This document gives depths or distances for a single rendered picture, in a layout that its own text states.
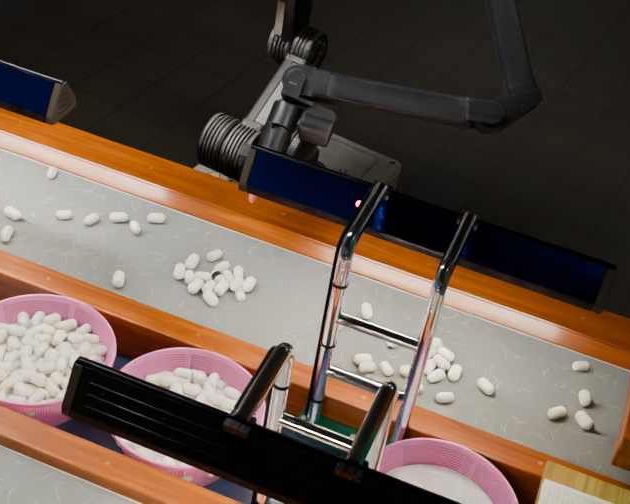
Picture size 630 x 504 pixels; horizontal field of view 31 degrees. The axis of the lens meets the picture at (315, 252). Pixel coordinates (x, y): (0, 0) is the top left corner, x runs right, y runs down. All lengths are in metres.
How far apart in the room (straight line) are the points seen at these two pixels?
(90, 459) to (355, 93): 0.86
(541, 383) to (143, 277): 0.77
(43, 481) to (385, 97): 0.96
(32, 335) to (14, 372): 0.09
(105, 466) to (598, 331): 0.97
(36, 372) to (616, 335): 1.07
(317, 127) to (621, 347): 0.71
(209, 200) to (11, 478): 0.76
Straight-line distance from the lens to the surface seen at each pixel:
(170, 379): 1.96
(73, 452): 1.83
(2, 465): 1.85
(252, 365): 1.97
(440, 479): 1.91
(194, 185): 2.35
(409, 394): 1.84
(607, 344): 2.20
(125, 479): 1.79
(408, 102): 2.19
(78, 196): 2.34
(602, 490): 1.93
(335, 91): 2.19
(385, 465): 1.90
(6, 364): 1.99
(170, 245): 2.23
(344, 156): 3.01
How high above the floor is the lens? 2.17
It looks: 39 degrees down
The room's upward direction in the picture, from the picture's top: 10 degrees clockwise
